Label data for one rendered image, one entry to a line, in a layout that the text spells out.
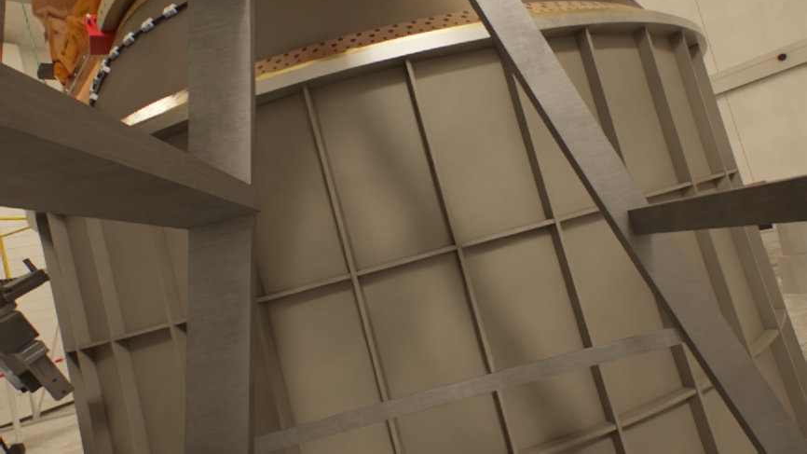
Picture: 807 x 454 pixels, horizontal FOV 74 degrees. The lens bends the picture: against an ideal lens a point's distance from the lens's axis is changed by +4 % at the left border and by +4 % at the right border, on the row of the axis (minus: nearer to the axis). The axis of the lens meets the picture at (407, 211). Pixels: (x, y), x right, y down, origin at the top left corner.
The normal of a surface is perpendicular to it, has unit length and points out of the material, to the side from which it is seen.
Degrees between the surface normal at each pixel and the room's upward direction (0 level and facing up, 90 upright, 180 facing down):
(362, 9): 62
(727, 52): 90
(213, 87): 93
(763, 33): 90
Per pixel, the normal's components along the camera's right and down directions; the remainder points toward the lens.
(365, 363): -0.11, -0.05
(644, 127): 0.50, -0.20
